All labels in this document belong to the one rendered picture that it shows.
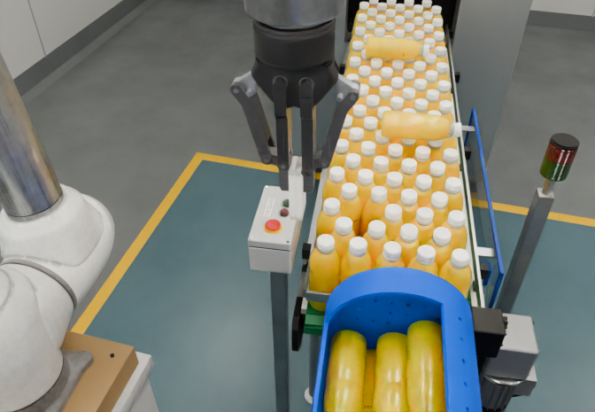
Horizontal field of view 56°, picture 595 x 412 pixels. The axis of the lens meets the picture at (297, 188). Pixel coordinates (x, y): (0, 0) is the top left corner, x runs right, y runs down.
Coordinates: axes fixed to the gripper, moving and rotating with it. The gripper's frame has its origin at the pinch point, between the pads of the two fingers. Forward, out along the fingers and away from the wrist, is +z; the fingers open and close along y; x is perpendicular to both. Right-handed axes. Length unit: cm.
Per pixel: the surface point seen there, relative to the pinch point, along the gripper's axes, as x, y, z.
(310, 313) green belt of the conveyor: -37, 3, 69
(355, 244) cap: -40, -6, 48
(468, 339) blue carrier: -14, -27, 42
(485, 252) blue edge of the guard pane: -62, -40, 67
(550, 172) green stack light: -64, -51, 42
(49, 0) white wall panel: -317, 229, 106
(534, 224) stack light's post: -65, -51, 59
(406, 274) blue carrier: -21.9, -16.2, 36.0
